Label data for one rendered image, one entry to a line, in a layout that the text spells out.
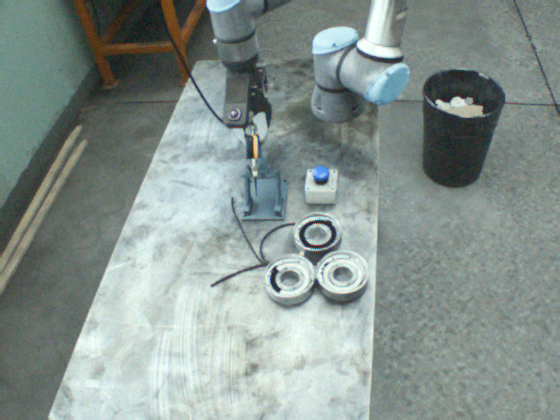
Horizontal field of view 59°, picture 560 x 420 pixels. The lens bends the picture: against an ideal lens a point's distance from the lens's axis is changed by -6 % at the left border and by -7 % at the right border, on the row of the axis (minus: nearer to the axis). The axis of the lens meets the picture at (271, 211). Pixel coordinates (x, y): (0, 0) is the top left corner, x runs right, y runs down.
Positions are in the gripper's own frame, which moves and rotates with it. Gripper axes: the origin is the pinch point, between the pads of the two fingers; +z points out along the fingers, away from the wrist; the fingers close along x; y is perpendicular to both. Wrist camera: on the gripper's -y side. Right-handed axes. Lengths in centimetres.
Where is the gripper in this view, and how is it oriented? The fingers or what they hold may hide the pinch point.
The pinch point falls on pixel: (253, 141)
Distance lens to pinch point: 110.0
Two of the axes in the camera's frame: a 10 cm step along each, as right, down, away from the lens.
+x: -9.9, 0.0, 1.6
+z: 1.2, 6.6, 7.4
